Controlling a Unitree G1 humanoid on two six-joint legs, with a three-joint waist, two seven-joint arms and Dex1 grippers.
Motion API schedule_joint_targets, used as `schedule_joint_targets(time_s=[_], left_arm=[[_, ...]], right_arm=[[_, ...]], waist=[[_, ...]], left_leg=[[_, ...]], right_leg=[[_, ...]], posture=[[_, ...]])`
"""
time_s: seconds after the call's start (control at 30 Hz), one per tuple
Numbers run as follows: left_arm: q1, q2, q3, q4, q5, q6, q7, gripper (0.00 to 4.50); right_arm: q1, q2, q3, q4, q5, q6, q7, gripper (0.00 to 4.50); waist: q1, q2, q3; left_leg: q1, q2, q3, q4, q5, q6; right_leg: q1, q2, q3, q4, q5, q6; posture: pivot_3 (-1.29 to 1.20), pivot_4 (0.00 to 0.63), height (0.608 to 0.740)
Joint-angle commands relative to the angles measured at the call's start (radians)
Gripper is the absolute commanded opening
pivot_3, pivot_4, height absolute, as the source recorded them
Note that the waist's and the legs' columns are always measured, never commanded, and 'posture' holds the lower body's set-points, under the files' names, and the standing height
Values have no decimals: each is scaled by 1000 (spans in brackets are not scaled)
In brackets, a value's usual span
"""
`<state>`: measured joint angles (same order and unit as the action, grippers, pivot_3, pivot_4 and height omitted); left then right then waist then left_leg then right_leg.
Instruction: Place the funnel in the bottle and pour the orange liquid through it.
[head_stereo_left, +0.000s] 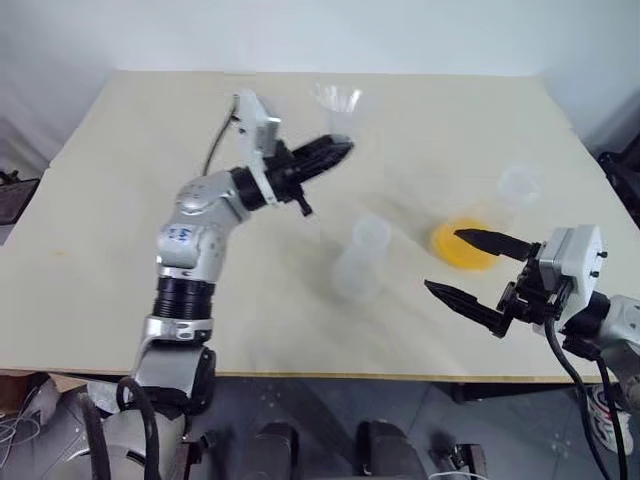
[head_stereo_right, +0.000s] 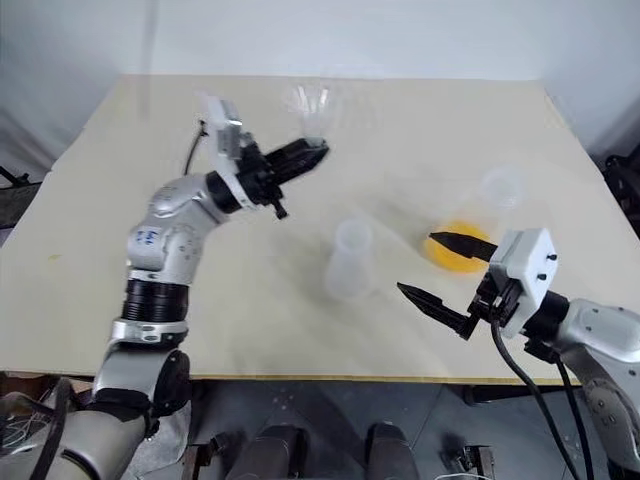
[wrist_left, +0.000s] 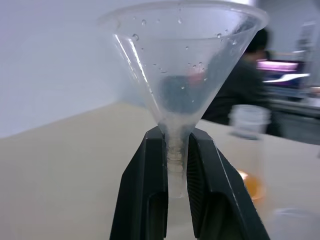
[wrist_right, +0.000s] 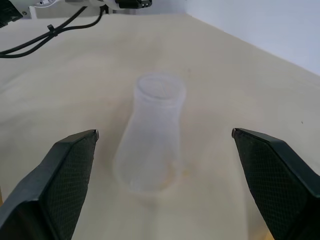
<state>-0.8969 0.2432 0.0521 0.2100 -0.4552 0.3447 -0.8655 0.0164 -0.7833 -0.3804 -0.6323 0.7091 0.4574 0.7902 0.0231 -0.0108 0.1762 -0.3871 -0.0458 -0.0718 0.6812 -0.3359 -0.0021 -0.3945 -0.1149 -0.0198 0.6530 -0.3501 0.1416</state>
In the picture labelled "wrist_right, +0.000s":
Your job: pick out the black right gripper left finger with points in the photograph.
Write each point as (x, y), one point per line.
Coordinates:
(50, 180)

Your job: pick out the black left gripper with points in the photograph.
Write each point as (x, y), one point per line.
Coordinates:
(132, 3)

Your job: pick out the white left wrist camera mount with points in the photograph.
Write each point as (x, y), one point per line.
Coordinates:
(75, 2)

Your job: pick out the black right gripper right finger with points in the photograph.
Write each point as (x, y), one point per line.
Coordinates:
(277, 180)

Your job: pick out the translucent plastic conical flask bottle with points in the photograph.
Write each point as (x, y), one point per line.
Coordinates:
(152, 140)

